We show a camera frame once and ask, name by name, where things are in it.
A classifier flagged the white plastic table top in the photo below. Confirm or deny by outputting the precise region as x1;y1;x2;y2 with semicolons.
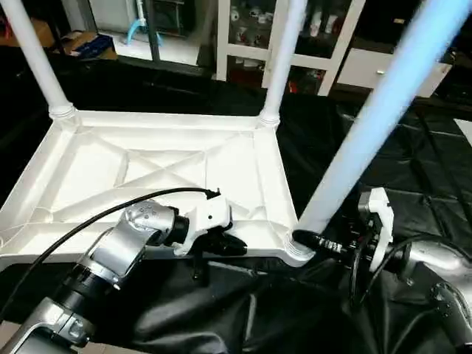
0;109;318;268

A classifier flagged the white plastic table leg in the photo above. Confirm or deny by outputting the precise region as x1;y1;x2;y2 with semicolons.
257;0;308;129
0;0;79;128
291;0;472;256

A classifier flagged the black work mat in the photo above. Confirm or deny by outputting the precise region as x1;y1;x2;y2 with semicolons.
0;48;472;354

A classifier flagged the white flat panel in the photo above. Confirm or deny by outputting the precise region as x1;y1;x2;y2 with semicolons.
457;118;472;145

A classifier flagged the white drawer unit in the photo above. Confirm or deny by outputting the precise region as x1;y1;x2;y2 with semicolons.
336;47;452;99

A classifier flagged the white glass door cabinet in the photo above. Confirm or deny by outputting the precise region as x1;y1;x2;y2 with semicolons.
215;0;367;97

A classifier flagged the grey metal pole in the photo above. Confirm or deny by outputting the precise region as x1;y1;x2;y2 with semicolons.
147;0;162;64

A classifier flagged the dark equipment rack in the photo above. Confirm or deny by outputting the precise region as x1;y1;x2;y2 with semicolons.
161;0;197;38

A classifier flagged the light blue plastic item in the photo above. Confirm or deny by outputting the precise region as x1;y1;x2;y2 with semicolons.
124;0;153;46

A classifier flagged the blue flat box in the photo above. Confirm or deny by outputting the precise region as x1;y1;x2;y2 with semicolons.
62;32;117;61

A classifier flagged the brown wooden board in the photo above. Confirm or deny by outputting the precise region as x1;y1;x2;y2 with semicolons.
0;18;58;49

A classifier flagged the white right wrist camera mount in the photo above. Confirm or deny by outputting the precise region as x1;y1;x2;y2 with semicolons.
358;187;396;275

